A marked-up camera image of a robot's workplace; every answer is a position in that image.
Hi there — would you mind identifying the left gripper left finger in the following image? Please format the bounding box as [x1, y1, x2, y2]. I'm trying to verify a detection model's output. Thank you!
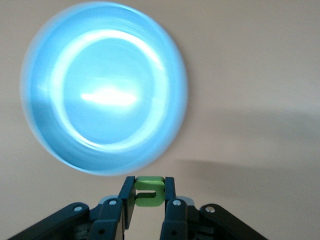
[7, 176, 137, 240]

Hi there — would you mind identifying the green letter u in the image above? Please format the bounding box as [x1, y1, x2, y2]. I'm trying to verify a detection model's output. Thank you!
[134, 175, 166, 208]

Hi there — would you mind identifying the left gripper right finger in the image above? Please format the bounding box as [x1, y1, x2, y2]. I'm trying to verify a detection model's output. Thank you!
[159, 176, 270, 240]

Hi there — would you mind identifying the brown table mat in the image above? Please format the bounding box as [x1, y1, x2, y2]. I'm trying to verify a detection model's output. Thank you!
[0, 0, 320, 240]

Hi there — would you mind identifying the blue plate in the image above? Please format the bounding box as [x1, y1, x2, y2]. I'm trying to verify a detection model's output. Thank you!
[19, 1, 190, 177]

